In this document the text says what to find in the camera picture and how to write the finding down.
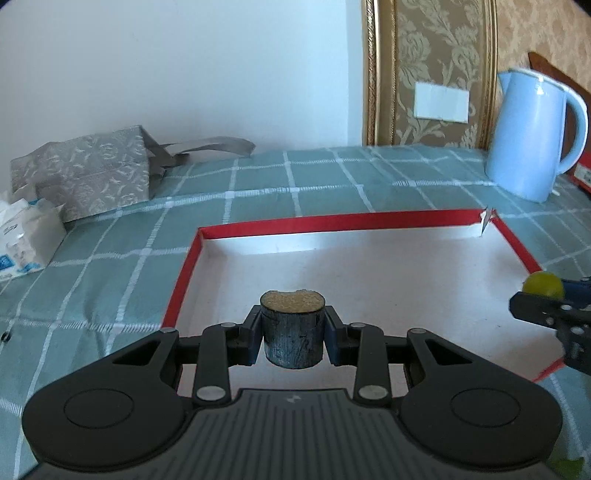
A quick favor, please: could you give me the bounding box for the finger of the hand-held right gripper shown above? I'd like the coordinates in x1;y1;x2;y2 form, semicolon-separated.
560;276;591;303
509;292;591;370

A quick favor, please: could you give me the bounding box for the grey patterned bag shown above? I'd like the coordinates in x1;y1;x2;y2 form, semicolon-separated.
10;124;256;223

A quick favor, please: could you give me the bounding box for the pale green leafy piece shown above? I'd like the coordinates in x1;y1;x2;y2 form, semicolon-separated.
547;457;585;480

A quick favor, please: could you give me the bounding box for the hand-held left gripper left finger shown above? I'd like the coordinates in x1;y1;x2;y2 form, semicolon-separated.
108;305;265;401

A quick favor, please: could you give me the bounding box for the small red box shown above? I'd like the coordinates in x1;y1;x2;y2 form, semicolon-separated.
570;152;591;195

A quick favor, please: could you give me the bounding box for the light blue electric kettle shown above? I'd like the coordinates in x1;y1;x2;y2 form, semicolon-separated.
485;68;588;204

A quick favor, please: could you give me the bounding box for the green tomato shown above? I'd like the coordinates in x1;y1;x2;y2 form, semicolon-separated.
523;272;565;298

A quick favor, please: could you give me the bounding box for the red cardboard box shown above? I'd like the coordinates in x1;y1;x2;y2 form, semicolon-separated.
161;208;566;384

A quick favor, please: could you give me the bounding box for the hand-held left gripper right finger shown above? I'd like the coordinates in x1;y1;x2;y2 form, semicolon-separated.
322;305;476;401

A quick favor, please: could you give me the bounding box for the white tissue pack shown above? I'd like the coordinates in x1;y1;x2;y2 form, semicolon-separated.
0;190;66;282

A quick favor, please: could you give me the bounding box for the white wall switch panel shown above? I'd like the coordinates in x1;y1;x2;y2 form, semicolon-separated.
413;82;471;123

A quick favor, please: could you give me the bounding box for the gold wall moulding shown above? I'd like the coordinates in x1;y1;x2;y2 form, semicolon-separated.
361;0;498;148

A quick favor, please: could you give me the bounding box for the teal checked tablecloth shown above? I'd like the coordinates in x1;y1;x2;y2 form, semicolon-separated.
0;145;591;480

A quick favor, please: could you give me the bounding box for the short dark sugarcane piece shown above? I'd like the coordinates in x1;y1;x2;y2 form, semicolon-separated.
259;288;326;370

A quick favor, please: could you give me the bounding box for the brown wooden chair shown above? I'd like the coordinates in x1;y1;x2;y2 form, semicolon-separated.
529;52;591;107

